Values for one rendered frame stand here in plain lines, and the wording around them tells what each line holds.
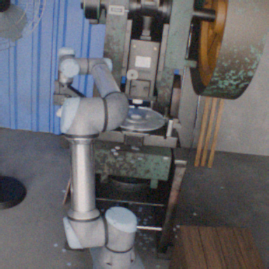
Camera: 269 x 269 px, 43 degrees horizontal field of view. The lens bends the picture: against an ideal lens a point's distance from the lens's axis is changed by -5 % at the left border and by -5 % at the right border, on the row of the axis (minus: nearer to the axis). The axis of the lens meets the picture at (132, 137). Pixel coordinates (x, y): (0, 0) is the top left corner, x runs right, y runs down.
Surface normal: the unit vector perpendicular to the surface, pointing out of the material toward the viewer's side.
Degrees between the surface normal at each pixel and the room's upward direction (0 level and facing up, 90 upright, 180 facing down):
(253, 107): 90
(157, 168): 90
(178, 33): 90
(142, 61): 90
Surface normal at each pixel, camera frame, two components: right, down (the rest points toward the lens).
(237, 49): -0.04, 0.60
